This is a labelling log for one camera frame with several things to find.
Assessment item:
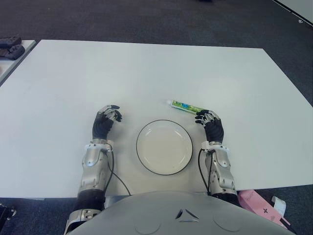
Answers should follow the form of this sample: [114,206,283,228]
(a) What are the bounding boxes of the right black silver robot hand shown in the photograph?
[195,110,224,143]

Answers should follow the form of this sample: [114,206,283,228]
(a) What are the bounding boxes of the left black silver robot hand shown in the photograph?
[92,104,122,142]

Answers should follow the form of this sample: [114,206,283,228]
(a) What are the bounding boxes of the green white toothpaste tube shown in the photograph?
[166,99,208,116]

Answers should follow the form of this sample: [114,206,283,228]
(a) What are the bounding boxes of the white plate with black rim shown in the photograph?
[136,119,193,176]

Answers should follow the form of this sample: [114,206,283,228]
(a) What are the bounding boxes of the pink cardboard box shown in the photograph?
[237,189,291,227]

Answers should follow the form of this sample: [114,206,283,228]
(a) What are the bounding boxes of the grey robot torso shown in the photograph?
[64,190,298,235]

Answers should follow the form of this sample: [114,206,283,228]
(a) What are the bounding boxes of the white paper tag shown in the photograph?
[270,195,287,217]

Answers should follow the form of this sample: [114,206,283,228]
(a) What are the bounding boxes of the white side table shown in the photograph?
[0,40,37,85]

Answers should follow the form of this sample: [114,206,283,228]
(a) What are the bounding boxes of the black game controller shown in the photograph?
[0,45,26,61]
[0,36,22,47]

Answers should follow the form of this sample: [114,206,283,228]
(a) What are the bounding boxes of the black device on floor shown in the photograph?
[0,202,17,221]

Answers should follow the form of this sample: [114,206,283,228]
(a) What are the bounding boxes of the white background table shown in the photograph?
[270,0,313,26]

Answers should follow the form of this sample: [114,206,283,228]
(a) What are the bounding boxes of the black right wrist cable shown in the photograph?
[198,148,213,196]

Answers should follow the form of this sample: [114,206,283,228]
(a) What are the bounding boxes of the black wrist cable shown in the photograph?
[105,146,132,196]
[198,148,213,196]

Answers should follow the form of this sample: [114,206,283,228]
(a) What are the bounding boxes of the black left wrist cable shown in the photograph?
[105,146,132,196]

